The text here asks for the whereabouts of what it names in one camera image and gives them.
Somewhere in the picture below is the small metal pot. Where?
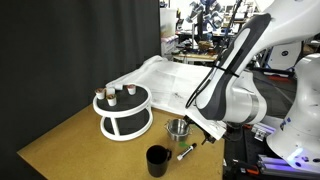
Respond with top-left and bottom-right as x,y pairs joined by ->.
164,118 -> 193,142

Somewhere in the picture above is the white cloth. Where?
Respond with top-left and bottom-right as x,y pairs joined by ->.
105,54 -> 258,118

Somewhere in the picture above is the white machine panel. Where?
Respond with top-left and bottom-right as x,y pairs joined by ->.
267,41 -> 303,71

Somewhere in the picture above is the black marker white cap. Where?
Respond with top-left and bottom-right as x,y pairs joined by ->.
176,142 -> 198,161

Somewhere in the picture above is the white plastic drawer unit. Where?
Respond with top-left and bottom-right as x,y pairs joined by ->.
159,7 -> 178,56

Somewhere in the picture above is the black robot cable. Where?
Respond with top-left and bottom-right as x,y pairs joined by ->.
184,0 -> 243,110

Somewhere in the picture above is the white two-tier round stand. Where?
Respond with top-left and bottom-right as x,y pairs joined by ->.
92,83 -> 154,142

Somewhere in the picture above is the short aluminium bracket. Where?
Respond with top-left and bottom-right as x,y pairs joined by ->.
251,122 -> 277,142

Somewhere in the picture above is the long aluminium rail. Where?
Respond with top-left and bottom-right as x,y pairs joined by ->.
257,153 -> 320,175

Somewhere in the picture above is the black mug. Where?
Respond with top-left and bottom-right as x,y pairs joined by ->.
145,144 -> 173,178

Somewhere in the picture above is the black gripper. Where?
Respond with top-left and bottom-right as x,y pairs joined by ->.
200,129 -> 218,146

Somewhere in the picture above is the white pod cup brown lid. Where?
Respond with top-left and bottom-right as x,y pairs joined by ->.
105,93 -> 118,107
94,87 -> 106,101
126,84 -> 137,96

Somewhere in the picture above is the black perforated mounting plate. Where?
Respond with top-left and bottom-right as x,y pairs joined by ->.
223,116 -> 320,180

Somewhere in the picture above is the black curtain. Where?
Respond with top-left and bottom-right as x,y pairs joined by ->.
0,0 -> 162,161

